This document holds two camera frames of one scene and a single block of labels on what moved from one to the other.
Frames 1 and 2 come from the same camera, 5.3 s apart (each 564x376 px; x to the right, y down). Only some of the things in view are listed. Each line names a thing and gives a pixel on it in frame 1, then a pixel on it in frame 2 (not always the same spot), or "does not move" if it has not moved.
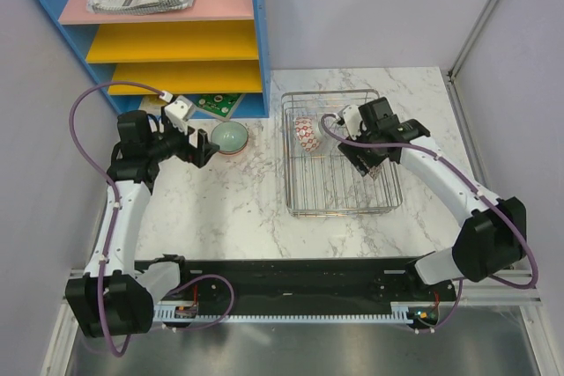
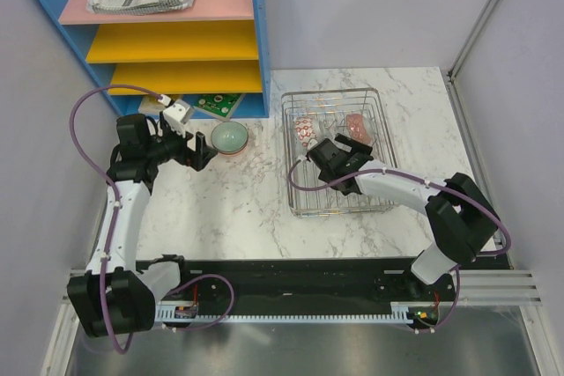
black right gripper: [352, 151] to [357, 147]
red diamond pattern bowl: [307, 133] does not move
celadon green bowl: [229, 136] does not move
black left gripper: [188, 151] does not move
